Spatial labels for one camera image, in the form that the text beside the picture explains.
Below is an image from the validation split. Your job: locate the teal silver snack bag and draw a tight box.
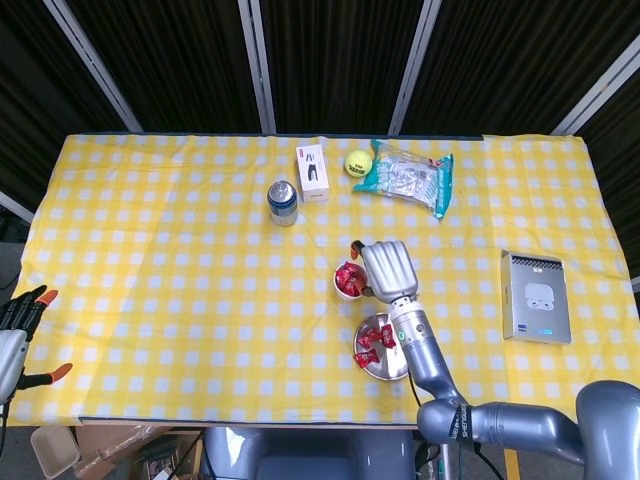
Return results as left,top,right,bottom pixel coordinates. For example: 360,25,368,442
352,139,456,221

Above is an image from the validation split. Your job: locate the yellow tennis ball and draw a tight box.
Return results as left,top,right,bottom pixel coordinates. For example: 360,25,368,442
342,149,374,179

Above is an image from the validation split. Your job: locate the small white product box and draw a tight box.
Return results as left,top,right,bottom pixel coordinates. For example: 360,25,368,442
295,143,331,204

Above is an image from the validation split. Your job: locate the grey earbuds box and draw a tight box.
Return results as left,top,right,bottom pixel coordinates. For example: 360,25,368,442
499,248,573,346

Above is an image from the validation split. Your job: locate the grey metal frame post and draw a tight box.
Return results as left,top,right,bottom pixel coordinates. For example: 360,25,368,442
0,189,35,224
551,35,640,136
42,0,145,134
237,0,278,135
387,0,444,135

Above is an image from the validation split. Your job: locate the black pleated curtain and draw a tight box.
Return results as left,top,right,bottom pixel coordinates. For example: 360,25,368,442
0,0,640,281

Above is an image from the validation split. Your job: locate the white paper cup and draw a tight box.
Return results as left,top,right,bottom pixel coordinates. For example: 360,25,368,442
333,260,371,301

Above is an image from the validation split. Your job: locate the round silver metal plate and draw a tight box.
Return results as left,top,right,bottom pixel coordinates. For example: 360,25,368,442
352,312,412,382

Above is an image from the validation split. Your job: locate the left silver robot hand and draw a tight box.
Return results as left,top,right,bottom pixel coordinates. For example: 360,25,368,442
0,284,75,406

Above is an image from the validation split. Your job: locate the beige plastic container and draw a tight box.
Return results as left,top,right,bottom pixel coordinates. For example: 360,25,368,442
30,424,81,479

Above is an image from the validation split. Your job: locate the blue white drink can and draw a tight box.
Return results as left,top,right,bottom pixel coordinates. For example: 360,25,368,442
266,180,300,228

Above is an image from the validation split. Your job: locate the brown cardboard box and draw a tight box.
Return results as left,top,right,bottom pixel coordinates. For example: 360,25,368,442
74,424,201,480

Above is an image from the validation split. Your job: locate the black printed strap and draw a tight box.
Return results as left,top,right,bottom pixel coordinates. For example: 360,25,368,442
448,402,476,446

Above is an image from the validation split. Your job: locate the yellow white checked tablecloth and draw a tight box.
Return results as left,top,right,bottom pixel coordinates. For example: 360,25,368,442
9,132,632,429

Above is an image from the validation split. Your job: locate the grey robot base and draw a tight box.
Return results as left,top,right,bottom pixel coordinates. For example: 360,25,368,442
202,427,416,480

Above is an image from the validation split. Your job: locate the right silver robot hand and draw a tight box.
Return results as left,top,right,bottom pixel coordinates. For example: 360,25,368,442
349,239,420,304

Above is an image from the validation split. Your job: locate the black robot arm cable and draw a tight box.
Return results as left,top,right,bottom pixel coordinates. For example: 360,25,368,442
408,370,506,480

